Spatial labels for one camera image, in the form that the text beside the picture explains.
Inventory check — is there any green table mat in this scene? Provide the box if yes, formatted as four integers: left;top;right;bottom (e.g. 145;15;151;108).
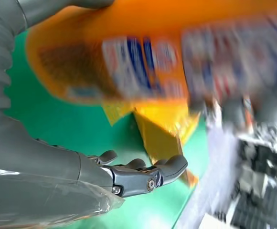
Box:
3;30;210;229

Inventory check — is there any yellow taped cardboard sheet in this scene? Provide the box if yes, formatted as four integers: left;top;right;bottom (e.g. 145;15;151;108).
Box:
102;101;200;188

